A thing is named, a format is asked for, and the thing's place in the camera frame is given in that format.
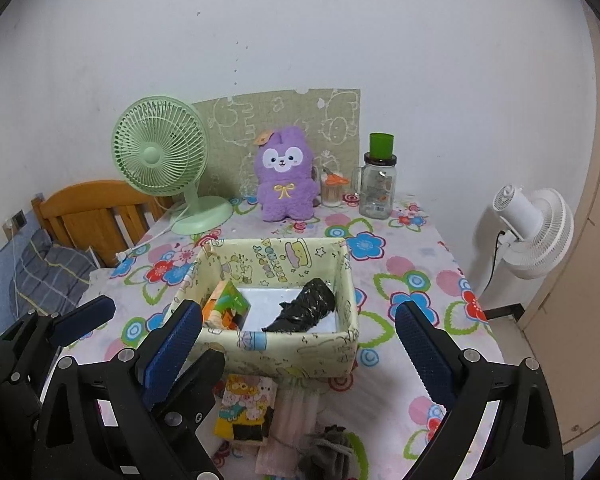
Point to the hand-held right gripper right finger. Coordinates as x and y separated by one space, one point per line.
425 355

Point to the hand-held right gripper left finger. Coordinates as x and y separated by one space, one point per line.
172 345

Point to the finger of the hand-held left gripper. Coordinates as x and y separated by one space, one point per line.
85 317
205 380

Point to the cartoon animal tissue packet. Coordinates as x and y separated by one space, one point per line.
245 407

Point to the cartoon print storage box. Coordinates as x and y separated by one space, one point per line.
300 355

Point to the grey fuzzy cloth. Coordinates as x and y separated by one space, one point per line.
330 452

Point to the grey plaid pillow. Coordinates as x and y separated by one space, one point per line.
50 275

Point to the orange green printed packet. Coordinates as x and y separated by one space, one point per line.
227 307

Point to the floral tablecloth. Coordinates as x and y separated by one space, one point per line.
430 280

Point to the black plastic bag roll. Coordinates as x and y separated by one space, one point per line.
302 307

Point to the white standing fan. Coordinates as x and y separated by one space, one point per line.
535 240

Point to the green desk fan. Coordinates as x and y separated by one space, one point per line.
152 155

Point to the small jar with orange lid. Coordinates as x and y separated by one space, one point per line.
332 192

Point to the purple plush toy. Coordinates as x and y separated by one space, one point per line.
285 180

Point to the green plastic cup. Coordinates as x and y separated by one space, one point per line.
382 145

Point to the wall socket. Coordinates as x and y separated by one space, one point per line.
18 220

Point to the green cartoon wall panel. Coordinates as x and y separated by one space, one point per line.
230 120

